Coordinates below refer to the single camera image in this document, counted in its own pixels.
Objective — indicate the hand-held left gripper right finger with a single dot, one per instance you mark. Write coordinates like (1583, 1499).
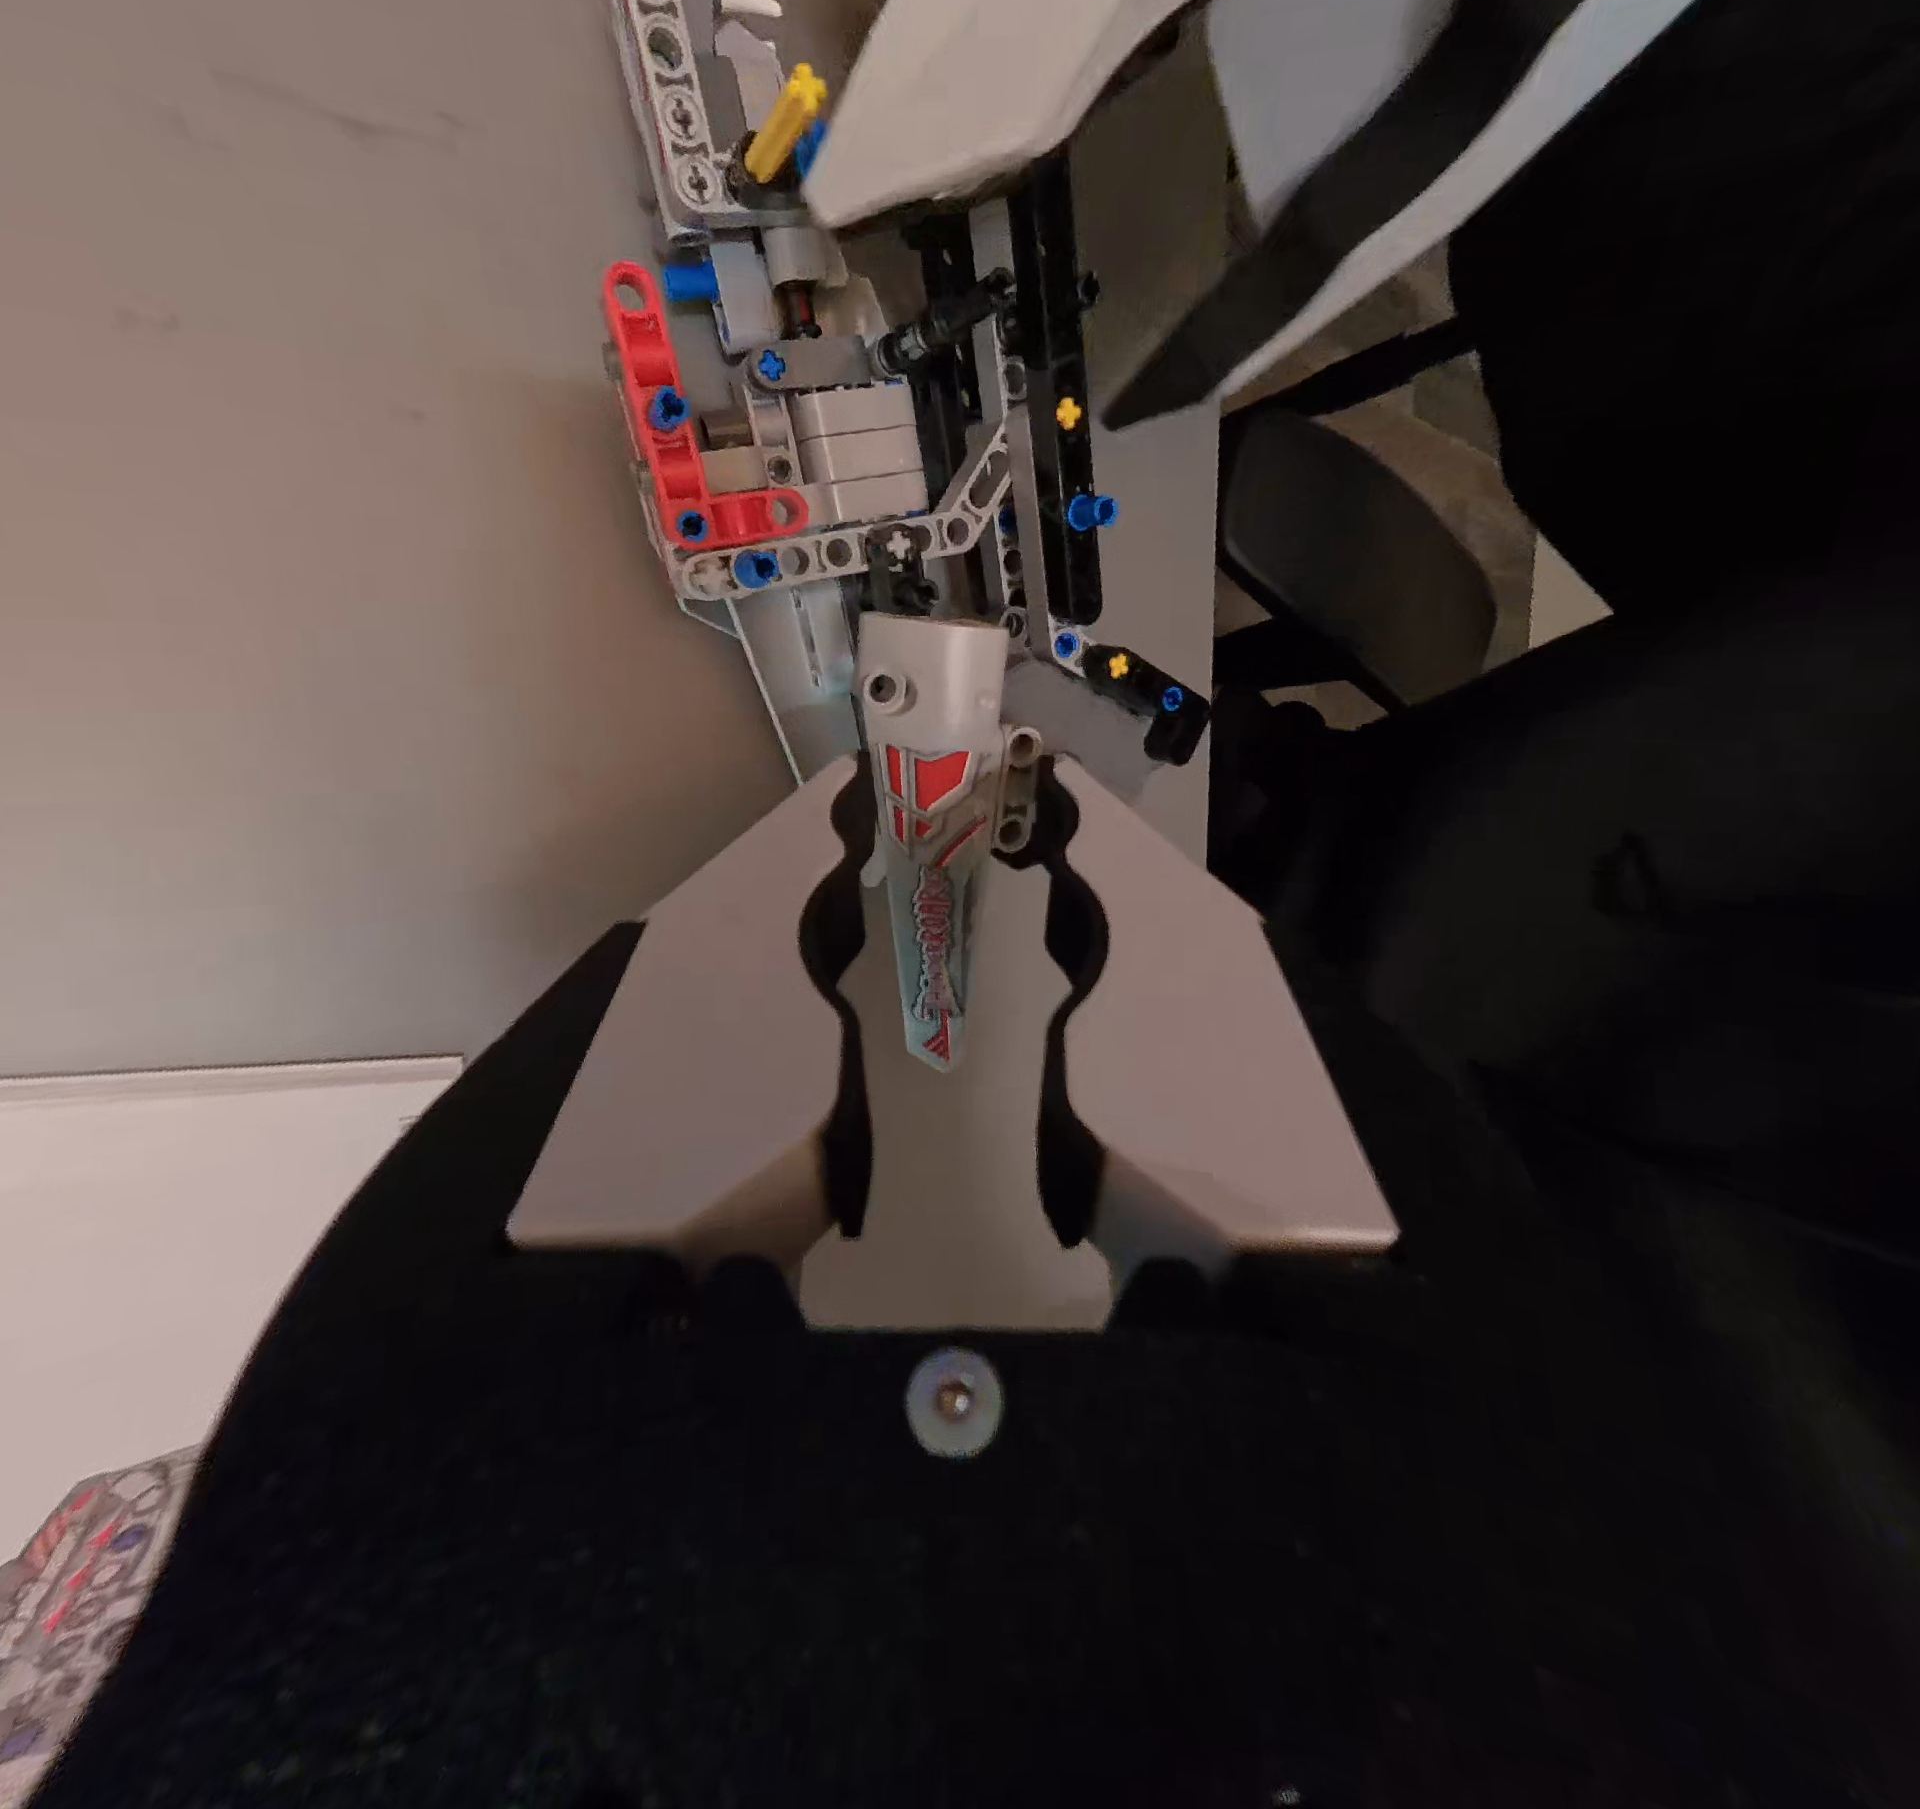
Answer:
(1215, 1059)

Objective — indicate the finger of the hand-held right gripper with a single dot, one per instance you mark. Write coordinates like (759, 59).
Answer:
(1021, 40)
(1349, 69)

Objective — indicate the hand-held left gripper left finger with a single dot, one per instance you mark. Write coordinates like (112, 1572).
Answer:
(690, 1059)

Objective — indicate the building brick vehicle chassis model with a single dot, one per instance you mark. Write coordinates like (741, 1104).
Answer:
(856, 444)

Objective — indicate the grey desk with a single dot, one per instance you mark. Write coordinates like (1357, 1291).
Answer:
(301, 489)

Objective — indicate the black office chair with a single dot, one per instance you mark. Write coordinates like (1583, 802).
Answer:
(1349, 549)

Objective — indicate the building instruction booklet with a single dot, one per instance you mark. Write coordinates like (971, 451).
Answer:
(150, 1238)

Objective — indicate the person's black clothing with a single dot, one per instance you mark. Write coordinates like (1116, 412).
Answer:
(1724, 638)

